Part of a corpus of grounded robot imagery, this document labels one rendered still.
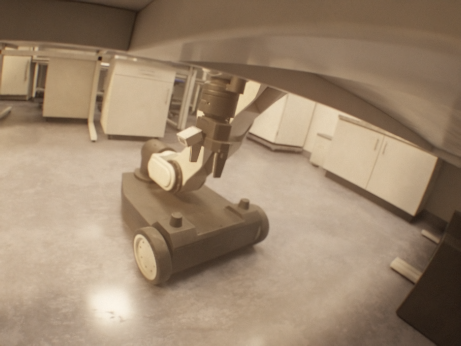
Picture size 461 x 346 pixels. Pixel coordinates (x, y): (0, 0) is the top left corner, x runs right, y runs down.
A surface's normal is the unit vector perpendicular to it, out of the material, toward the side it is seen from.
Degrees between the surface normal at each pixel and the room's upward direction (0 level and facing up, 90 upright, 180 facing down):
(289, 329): 0
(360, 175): 90
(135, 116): 90
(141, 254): 90
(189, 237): 45
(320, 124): 90
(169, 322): 0
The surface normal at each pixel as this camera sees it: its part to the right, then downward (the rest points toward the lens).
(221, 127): 0.62, 0.37
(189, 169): -0.69, 0.07
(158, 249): 0.57, -0.51
